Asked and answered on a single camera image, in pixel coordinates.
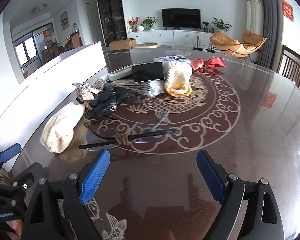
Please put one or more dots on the small potted plant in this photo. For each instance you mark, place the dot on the small potted plant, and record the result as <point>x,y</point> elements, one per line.
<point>206,26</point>

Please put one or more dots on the red flower vase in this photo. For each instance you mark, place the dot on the red flower vase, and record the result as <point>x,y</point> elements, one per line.
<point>133,22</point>

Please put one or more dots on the cream fluffy plush item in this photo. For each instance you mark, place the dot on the cream fluffy plush item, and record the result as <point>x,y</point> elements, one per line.
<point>59,130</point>

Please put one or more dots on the red wall decoration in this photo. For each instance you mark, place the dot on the red wall decoration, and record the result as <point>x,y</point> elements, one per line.
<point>287,10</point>

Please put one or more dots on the white storage box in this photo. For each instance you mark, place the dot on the white storage box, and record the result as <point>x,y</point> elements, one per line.
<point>42,94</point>

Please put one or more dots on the black cardboard box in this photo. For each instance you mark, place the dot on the black cardboard box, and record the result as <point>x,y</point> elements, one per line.
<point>148,72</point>

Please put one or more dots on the leopard print scrunchie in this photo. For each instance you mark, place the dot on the leopard print scrunchie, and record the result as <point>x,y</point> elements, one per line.
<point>86,92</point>

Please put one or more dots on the person's hand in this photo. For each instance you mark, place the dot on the person's hand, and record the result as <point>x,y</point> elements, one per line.
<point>17,226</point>

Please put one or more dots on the cardboard box on floor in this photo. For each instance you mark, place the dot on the cardboard box on floor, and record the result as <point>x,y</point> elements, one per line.
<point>122,44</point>

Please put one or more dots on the orange lounge chair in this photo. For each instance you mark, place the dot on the orange lounge chair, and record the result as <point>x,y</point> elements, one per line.
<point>248,44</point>

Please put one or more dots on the black fabric bundle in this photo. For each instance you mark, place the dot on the black fabric bundle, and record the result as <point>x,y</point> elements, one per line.
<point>106,102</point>

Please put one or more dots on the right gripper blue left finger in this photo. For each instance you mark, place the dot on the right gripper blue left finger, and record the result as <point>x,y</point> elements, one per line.
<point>78,189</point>

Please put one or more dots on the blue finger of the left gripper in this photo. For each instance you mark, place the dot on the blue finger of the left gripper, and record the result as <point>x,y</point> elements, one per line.
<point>10,152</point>

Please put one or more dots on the black rod with rope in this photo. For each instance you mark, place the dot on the black rod with rope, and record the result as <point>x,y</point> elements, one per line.
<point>124,139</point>

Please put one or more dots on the red packet right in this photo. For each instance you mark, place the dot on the red packet right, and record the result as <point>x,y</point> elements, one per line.
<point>215,62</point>

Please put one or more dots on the black television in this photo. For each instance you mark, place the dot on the black television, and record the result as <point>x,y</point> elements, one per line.
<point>181,18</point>

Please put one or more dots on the white tv cabinet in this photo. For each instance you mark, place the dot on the white tv cabinet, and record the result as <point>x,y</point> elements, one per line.
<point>174,38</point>

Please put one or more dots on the covered standing air conditioner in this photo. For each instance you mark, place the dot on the covered standing air conditioner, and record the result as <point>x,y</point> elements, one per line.
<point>255,16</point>

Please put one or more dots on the grey curtain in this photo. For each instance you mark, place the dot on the grey curtain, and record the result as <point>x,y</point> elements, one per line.
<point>272,31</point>

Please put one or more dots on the wooden dining chair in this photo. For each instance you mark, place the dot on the wooden dining chair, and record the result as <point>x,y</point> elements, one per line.
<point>289,65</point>

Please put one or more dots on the green potted plant right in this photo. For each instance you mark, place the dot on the green potted plant right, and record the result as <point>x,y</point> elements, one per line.
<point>221,25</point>

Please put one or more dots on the red packet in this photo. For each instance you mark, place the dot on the red packet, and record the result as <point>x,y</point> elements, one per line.
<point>197,64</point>
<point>215,62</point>

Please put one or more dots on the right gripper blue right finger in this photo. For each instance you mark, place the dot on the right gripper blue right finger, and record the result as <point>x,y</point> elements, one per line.
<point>226,188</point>

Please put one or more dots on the dark display cabinet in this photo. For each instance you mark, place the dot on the dark display cabinet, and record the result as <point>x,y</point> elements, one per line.
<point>112,20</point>

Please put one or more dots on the green potted plant left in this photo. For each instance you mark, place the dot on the green potted plant left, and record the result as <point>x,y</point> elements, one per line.
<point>149,22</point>

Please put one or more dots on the green potted plant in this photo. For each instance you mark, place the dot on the green potted plant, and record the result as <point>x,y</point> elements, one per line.
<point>149,22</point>
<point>221,25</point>

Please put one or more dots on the red packet left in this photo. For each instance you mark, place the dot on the red packet left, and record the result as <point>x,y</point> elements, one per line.
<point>197,64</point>

